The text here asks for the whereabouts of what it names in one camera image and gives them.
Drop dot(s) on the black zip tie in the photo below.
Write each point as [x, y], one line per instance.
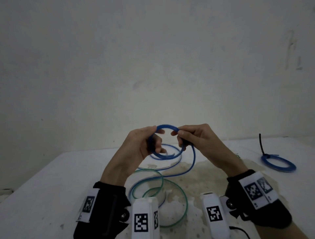
[261, 145]

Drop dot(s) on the person's right forearm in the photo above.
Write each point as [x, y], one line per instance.
[283, 232]

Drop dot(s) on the person's left hand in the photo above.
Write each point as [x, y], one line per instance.
[128, 155]

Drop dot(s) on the person's right hand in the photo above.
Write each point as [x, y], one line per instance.
[211, 147]

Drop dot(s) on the clear blue striped tube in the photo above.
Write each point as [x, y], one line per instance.
[167, 126]

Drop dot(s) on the white wrist camera with marker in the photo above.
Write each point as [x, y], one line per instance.
[142, 206]
[211, 200]

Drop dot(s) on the solid blue tube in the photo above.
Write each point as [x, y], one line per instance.
[278, 170]

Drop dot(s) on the clear green striped tube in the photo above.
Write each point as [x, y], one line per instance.
[186, 204]
[238, 155]

